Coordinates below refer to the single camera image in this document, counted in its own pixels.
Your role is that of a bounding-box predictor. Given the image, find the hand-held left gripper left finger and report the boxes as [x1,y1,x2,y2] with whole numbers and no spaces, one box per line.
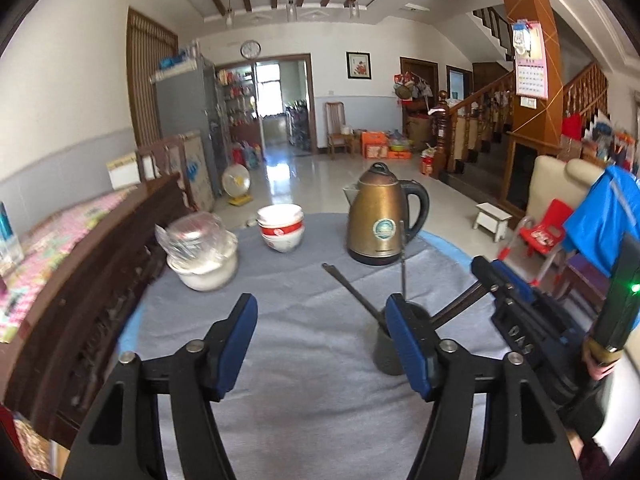
[62,293,259,480]

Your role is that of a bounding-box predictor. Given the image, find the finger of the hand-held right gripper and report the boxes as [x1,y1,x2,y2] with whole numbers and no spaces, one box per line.
[491,287,543,356]
[472,255,538,301]

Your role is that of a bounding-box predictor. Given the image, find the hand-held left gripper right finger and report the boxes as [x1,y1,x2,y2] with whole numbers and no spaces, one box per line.
[385,293,583,480]

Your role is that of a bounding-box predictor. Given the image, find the dark grey utensil holder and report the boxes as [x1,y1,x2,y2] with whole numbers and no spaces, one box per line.
[374,302,435,377]

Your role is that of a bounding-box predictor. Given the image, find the dark metal utensil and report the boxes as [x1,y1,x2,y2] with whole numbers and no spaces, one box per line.
[398,220,408,302]
[431,282,485,328]
[321,262,387,323]

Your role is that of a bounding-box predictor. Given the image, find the person's right hand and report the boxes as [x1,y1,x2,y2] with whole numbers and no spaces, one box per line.
[582,341,622,382]

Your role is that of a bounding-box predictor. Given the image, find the red plastic chair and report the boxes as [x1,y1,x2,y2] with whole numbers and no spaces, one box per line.
[517,199,573,256]

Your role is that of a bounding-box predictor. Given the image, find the purple plastic stool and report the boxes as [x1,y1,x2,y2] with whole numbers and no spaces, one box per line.
[555,252,612,311]

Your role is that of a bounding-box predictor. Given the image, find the blue tablecloth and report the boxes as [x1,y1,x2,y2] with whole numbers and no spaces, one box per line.
[119,232,481,361]

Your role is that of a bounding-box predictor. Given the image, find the small white stool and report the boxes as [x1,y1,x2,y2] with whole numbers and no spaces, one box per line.
[472,202,513,243]

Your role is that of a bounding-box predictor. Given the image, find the grey table mat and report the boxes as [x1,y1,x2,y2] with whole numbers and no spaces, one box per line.
[120,212,506,480]

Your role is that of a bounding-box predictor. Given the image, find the white ceramic pot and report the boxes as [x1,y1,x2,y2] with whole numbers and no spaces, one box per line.
[166,232,240,292]

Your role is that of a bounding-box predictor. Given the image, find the blue cloth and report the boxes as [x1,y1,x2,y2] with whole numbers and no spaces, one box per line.
[562,165,640,278]

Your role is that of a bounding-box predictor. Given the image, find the beige sofa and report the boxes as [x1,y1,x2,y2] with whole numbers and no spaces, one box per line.
[525,155,606,231]

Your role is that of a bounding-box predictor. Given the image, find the white bowl red band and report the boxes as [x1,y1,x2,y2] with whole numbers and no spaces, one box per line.
[259,220,306,253]

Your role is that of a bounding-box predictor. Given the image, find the bronze electric kettle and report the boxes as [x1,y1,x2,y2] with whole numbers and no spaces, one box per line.
[343,162,431,266]

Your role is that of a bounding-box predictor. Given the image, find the dark wooden bench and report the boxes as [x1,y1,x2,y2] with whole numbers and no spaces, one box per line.
[0,172,196,451]

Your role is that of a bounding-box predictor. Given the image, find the small floor fan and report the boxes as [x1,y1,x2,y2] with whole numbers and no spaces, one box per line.
[221,164,252,206]

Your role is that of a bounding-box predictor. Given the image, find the wooden stair railing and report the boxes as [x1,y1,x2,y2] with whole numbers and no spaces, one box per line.
[435,70,516,176]

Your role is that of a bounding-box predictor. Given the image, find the blue printed appliance box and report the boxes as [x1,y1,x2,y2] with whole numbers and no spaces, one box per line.
[180,130,217,212]

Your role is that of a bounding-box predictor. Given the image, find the red and blue bottles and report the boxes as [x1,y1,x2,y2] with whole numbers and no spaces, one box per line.
[231,141,263,170]

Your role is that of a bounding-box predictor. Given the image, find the orange cardboard box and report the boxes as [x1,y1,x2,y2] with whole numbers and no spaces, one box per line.
[361,131,391,159]

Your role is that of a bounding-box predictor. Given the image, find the white chest box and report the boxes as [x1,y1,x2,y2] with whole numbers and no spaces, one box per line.
[107,154,141,191]

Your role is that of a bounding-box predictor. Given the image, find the brown wooden door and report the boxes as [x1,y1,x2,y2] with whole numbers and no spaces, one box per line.
[400,57,439,136]
[446,66,473,106]

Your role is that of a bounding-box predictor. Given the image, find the pink checked cloth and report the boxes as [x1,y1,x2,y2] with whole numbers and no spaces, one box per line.
[0,190,136,346]

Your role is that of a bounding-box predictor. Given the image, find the dark wooden chair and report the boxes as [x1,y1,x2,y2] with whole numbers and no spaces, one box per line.
[136,135,193,196]

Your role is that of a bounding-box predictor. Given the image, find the shelf with goods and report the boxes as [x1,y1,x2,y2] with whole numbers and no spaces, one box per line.
[217,67,261,161]

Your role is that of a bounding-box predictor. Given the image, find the grey refrigerator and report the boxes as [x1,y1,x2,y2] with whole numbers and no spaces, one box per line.
[152,57,226,201]

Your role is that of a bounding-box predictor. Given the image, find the brown wooden chair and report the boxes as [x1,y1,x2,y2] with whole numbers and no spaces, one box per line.
[325,102,353,161]

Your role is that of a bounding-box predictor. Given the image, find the slatted wooden door panel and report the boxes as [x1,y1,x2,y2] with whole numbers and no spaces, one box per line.
[126,7,179,148]

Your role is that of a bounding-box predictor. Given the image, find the wooden pillar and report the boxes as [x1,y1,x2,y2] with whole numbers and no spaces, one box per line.
[490,0,566,146]

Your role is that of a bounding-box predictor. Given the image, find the wall calendar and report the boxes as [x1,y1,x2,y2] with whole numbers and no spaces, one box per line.
[511,21,549,100]

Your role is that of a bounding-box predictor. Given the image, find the wooden doorway frame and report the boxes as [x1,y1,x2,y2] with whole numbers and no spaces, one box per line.
[215,53,317,156]

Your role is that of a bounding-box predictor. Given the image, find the framed wall picture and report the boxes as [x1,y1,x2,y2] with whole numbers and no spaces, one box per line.
[346,51,372,81]

